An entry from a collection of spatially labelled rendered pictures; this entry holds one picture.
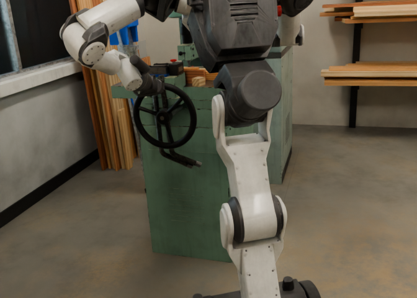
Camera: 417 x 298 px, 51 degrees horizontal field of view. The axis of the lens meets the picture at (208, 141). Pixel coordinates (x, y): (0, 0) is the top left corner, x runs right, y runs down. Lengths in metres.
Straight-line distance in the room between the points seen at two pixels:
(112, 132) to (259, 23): 2.32
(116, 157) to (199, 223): 1.45
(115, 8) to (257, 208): 0.72
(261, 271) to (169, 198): 0.90
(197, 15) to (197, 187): 1.02
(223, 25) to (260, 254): 0.71
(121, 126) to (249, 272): 2.20
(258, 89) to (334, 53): 3.15
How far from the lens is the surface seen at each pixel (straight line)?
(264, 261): 1.44
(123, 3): 1.35
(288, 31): 1.64
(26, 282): 2.43
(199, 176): 2.10
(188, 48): 2.07
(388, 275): 2.30
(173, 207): 2.23
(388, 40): 4.29
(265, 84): 1.18
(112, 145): 3.46
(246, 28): 1.27
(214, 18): 1.26
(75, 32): 1.35
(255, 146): 1.36
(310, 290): 1.82
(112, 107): 3.42
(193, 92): 1.98
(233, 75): 1.22
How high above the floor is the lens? 1.30
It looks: 19 degrees down
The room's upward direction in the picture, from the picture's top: 3 degrees counter-clockwise
